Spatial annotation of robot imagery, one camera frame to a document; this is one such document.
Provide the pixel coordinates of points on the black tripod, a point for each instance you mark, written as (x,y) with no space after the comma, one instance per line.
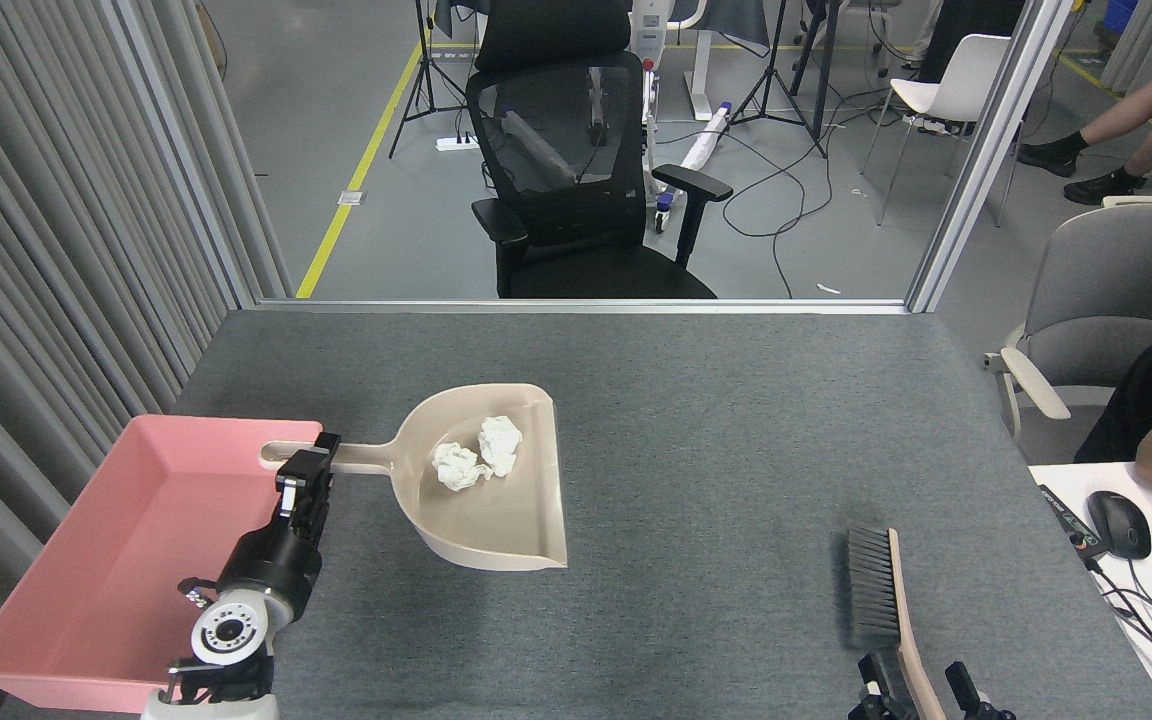
(424,50)
(774,45)

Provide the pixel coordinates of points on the beige plastic dustpan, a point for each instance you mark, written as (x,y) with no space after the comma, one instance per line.
(506,520)

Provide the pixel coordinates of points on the square metal floor plate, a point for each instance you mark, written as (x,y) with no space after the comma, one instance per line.
(350,198)

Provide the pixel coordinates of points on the blue crate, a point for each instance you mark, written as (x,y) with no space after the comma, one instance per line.
(1119,12)

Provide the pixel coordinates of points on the black stand pole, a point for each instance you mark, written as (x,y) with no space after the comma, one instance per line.
(821,60)

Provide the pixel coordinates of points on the black mesh office chair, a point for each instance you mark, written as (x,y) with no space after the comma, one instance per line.
(616,270)

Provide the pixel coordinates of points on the small black labelled device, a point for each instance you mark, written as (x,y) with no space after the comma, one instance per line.
(1071,522)

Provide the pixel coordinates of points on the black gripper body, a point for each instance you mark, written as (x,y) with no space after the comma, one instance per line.
(276,565)

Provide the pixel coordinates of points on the beige brush with black bristles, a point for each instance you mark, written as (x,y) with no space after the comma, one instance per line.
(871,590)

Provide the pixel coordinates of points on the white stand on wheels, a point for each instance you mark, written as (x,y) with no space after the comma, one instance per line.
(651,30)

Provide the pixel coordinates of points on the dark hanging cloth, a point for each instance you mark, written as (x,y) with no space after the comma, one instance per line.
(736,25)

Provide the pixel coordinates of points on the pink plastic bin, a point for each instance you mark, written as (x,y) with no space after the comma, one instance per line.
(116,560)

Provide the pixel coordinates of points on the white plastic chair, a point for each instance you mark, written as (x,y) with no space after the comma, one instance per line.
(956,80)

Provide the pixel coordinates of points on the white paper ball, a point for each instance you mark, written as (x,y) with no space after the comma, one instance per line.
(501,445)
(458,468)

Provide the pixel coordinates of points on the black computer mouse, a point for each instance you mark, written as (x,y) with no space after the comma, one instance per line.
(1118,525)

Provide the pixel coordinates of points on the silver aluminium rail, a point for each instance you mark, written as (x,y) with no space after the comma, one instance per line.
(586,306)

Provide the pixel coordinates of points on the silver aluminium post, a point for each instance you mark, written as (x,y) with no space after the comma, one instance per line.
(986,160)

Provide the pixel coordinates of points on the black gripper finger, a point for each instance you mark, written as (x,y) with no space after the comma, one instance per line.
(966,700)
(881,695)
(306,475)

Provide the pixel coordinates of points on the white power strip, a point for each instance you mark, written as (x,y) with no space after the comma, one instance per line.
(456,143)

